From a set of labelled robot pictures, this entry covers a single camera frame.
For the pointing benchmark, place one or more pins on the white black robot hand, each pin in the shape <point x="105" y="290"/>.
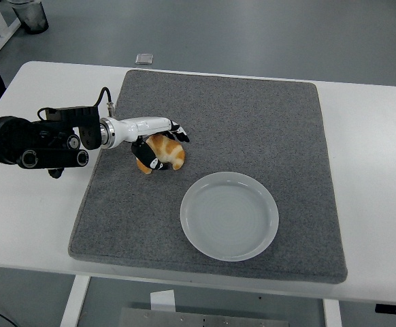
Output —
<point x="140" y="126"/>

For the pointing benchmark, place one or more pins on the golden croissant bread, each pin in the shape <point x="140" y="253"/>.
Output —
<point x="170" y="153"/>

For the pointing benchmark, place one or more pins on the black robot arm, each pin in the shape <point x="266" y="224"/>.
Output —
<point x="7" y="139"/>

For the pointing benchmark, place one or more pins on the round grey plate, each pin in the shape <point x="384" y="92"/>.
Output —
<point x="228" y="218"/>

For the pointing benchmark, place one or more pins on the grey metal plate with screws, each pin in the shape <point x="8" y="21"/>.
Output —
<point x="184" y="320"/>

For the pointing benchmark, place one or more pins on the silver floor socket cover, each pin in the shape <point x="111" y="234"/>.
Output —
<point x="144" y="59"/>

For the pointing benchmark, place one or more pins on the grey felt mat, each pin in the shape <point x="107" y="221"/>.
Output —
<point x="218" y="102"/>

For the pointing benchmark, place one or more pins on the black mesh waste bin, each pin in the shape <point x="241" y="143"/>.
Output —
<point x="31" y="17"/>

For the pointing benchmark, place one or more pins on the white table leg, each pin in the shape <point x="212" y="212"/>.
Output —
<point x="73" y="303"/>
<point x="332" y="315"/>

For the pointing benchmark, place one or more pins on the black table control panel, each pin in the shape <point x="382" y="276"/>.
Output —
<point x="395" y="309"/>

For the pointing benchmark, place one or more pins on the white desk leg frame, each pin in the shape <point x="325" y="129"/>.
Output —
<point x="2" y="20"/>

